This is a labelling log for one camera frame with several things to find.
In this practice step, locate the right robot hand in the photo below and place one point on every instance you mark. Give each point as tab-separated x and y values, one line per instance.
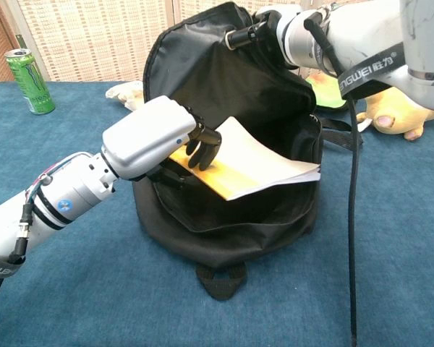
257	29

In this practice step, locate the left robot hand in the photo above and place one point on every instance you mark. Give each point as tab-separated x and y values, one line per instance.
148	141

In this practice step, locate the white and yellow book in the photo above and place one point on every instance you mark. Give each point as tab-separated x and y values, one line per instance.
253	162

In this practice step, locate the black backpack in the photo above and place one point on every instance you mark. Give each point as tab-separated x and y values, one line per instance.
231	217

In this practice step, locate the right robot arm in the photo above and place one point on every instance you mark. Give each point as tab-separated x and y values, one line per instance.
365	39

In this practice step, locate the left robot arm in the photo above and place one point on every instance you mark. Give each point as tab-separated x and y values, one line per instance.
47	206

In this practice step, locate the clear bag of snacks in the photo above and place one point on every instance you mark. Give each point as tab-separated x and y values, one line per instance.
126	94

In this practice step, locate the green and black cloth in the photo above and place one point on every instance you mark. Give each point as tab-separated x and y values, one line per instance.
327	92

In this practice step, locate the woven folding screen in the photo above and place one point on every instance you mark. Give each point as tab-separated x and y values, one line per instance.
94	39

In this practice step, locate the green energy drink can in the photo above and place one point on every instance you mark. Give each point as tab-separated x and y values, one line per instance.
30	83

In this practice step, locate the yellow plush toy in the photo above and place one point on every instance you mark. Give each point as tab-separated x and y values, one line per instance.
398	115

